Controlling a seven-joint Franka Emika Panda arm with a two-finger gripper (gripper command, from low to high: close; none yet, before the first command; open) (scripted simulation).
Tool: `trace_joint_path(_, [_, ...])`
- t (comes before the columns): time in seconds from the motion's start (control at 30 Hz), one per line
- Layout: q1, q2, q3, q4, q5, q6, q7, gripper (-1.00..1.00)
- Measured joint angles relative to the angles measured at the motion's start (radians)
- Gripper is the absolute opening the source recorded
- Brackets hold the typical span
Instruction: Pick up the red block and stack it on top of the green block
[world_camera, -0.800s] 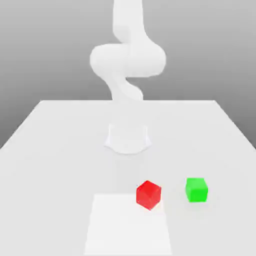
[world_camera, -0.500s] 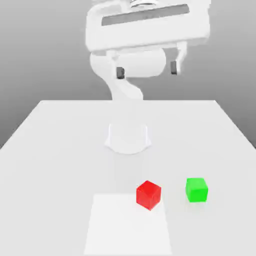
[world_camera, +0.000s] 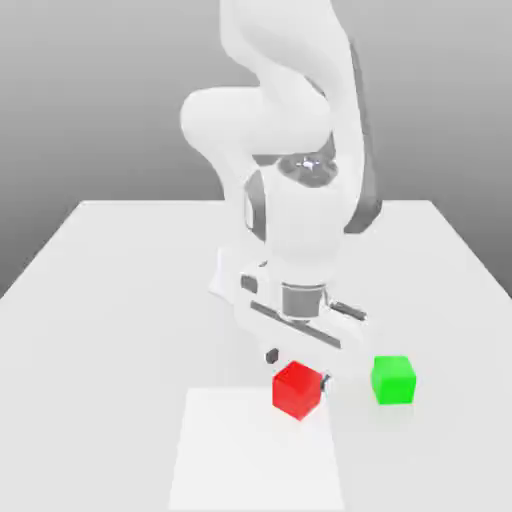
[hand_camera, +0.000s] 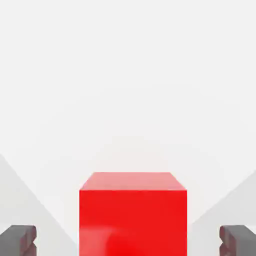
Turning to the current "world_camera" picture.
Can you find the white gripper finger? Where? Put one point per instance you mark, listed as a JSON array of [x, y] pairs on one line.
[[272, 355], [325, 381]]

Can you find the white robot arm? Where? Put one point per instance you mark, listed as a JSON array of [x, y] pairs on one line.
[[296, 224]]

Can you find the small green cube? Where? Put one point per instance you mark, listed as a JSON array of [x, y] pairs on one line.
[[394, 380]]

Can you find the small red cube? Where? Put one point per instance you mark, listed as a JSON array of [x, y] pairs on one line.
[[298, 390]]

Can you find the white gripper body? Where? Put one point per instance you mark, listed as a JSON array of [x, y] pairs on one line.
[[304, 340]]

